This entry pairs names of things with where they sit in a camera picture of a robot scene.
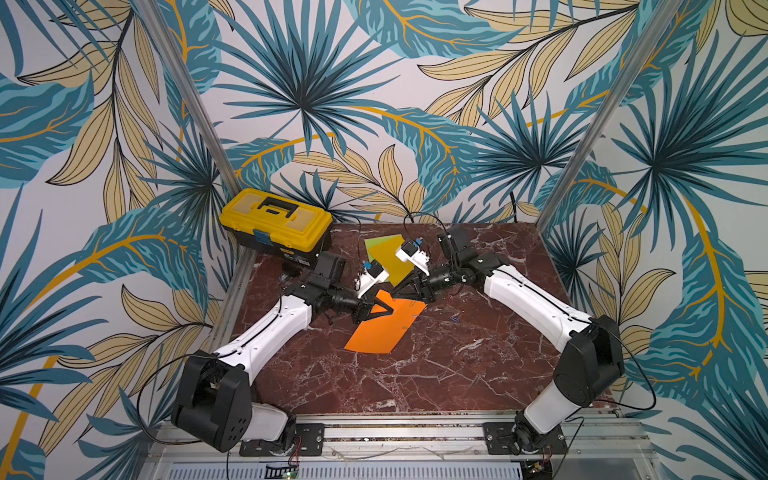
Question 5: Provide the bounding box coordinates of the aluminium corner post right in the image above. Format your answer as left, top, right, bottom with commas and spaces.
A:
536, 0, 683, 233

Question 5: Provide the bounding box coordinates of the aluminium corner post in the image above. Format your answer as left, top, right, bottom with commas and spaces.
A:
536, 0, 683, 233
134, 0, 242, 196

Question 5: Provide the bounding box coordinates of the aluminium front rail frame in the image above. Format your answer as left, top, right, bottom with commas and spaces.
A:
138, 409, 665, 479

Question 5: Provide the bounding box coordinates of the yellow paper sheet stack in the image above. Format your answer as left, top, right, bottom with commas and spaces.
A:
374, 239, 414, 286

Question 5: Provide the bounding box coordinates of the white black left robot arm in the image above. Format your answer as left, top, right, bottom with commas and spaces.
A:
171, 252, 393, 453

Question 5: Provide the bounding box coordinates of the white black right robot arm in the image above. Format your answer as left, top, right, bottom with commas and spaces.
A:
396, 226, 625, 451

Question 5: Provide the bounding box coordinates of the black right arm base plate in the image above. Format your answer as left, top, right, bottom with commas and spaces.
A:
482, 422, 568, 455

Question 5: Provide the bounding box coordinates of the aluminium corner post left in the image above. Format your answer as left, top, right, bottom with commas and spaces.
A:
134, 0, 242, 196

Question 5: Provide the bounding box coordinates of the green paper sheet stack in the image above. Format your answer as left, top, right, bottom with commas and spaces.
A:
364, 234, 404, 261

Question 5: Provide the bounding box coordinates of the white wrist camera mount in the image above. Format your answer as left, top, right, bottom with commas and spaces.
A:
356, 260, 389, 299
395, 240, 430, 276

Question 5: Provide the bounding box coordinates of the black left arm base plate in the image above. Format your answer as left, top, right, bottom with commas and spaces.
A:
239, 423, 325, 458

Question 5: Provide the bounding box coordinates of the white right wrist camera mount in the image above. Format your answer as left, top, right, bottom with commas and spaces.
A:
395, 240, 430, 276

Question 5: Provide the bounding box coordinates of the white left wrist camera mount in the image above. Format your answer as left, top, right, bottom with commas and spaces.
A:
356, 260, 389, 299

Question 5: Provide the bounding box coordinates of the yellow black toolbox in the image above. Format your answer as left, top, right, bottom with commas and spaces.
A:
219, 188, 333, 267

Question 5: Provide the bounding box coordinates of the orange paper sheet stack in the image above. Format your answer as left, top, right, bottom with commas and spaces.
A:
344, 290, 426, 354

